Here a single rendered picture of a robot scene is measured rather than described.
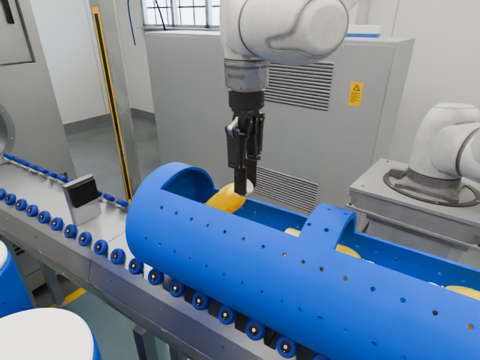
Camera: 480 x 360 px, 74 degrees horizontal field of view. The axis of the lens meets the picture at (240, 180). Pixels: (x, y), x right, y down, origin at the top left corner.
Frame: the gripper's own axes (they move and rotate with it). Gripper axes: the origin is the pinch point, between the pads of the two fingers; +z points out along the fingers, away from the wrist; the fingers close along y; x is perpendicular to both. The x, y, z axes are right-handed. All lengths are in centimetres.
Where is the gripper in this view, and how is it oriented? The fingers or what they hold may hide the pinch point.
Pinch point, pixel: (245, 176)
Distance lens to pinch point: 74.3
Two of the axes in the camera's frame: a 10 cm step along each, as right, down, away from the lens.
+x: 8.5, 2.4, -4.7
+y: -5.3, 3.9, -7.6
